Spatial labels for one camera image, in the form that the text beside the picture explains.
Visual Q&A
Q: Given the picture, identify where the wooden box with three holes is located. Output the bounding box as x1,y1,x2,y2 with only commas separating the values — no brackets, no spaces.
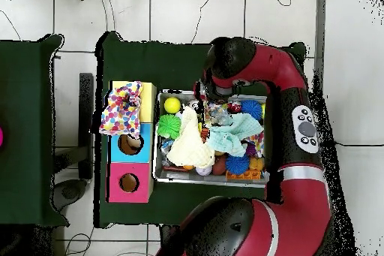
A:
106,80,158,203

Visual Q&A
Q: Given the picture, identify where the cream waffle cloth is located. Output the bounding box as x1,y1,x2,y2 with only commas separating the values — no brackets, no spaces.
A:
166,107,216,169

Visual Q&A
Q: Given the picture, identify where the green spiky ball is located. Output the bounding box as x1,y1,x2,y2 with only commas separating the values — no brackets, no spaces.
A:
156,113,182,140

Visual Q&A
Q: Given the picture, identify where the yellow ball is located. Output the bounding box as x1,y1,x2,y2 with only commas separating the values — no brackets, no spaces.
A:
163,96,182,115

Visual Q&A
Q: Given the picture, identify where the mint waffle cloth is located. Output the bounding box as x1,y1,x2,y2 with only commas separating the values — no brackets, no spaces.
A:
207,112,265,158

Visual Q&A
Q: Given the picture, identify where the blue spiky ball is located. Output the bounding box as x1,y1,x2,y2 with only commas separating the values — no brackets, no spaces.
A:
240,99,264,120

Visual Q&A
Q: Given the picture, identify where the dark green table cloth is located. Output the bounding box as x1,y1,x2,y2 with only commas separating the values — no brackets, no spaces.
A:
94,31,308,234
0,34,71,227

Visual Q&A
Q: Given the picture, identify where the grey rounded base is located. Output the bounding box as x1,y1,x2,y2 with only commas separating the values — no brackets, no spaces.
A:
52,179,91,212

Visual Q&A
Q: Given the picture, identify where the wire mesh bin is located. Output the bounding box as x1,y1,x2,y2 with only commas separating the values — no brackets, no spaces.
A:
151,89,269,189

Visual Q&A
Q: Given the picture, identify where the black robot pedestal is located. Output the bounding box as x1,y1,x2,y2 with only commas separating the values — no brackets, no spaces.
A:
158,224,185,256

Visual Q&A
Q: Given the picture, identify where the black power cable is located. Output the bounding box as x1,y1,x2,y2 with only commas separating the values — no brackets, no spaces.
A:
334,140,384,148

